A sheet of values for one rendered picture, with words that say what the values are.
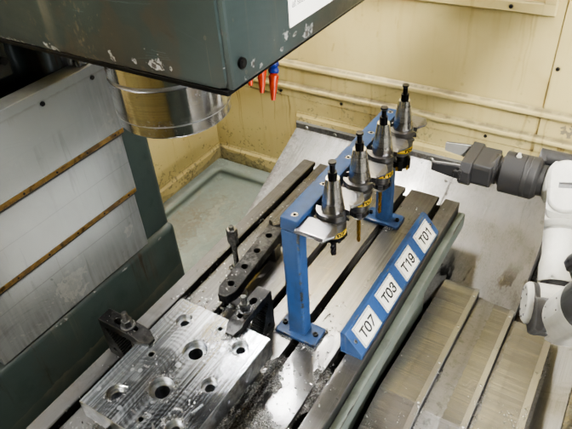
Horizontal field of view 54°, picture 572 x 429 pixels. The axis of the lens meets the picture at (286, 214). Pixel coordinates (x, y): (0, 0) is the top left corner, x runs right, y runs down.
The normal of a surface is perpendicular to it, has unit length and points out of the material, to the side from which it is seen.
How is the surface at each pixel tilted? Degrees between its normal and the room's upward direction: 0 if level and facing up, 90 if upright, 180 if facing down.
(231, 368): 0
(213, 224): 0
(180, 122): 90
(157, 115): 90
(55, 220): 90
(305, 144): 24
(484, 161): 0
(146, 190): 90
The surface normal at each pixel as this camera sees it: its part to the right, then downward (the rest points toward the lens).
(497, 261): -0.27, -0.49
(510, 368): 0.01, -0.85
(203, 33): -0.53, 0.55
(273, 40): 0.85, 0.29
